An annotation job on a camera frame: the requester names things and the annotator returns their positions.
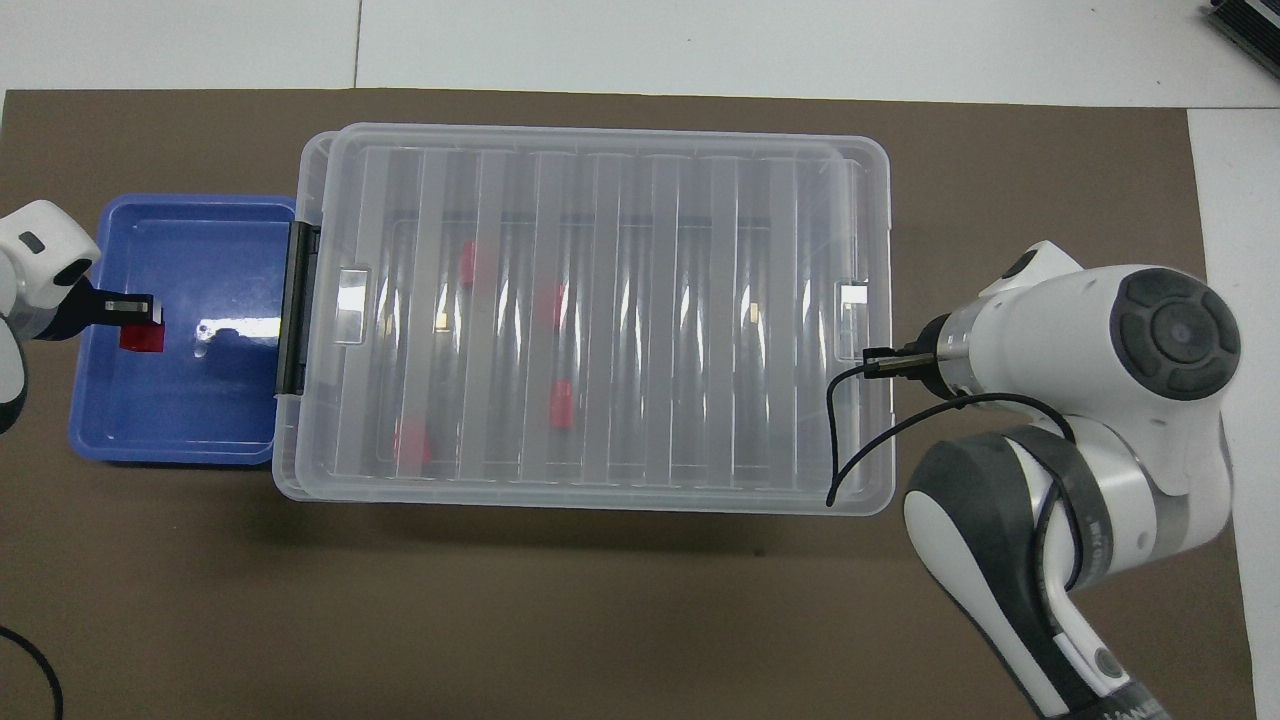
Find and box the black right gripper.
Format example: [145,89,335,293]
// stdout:
[862,313,952,398]

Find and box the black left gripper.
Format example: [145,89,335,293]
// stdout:
[45,278,164,343]

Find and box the clear plastic box lid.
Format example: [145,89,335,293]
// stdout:
[288,122,897,517]

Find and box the blue plastic tray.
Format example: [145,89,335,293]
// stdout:
[67,193,301,468]

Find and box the dark grey box latch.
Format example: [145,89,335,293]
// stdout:
[272,221,323,397]

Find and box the clear plastic storage box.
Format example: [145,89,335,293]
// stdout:
[272,128,877,504]

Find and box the brown table mat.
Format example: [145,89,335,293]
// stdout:
[0,88,1259,720]

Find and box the black finned device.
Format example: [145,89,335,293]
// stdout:
[1200,0,1280,81]

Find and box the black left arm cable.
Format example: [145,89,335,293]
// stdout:
[0,625,64,720]

